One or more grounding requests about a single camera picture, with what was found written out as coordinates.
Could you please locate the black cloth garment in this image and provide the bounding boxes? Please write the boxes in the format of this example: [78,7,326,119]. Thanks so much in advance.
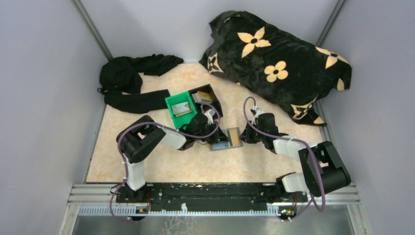
[97,54,184,114]

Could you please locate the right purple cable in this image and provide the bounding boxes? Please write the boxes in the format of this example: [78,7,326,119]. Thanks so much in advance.
[243,96,327,222]

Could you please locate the cards in black bin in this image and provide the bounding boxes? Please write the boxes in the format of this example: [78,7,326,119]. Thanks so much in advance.
[191,93,202,104]

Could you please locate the gold black stripe card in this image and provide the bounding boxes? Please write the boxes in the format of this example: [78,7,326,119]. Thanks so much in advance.
[226,127,243,148]

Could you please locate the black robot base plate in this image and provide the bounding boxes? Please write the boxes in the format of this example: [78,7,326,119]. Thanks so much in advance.
[115,183,308,212]

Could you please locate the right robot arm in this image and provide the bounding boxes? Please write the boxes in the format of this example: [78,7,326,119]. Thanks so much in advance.
[240,110,351,202]

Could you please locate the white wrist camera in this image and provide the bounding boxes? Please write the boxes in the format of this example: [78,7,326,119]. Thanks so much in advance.
[250,108,265,124]
[204,109,215,125]

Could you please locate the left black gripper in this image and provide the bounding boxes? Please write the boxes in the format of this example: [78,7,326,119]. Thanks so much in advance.
[195,121,231,145]

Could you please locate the black floral plush blanket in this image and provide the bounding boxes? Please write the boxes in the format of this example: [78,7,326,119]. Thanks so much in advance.
[200,11,352,126]

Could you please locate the gold VIP card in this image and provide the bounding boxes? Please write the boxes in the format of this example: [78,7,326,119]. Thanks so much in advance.
[197,91,213,102]

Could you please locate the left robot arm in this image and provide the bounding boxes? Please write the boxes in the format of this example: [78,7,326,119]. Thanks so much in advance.
[116,113,228,203]

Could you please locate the green plastic bin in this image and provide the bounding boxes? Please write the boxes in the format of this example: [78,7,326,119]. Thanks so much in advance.
[165,92,197,129]

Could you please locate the black plastic bin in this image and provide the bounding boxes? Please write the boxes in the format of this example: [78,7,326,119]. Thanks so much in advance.
[187,84,223,119]

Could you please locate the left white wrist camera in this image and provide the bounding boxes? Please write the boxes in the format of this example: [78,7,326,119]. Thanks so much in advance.
[204,109,215,125]

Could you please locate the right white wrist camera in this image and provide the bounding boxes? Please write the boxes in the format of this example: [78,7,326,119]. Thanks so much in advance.
[250,108,265,124]

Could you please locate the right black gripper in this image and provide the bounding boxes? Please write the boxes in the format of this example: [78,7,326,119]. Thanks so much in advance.
[238,121,266,144]

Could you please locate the aluminium frame rail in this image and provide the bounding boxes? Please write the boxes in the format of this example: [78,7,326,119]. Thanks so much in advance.
[68,183,361,219]

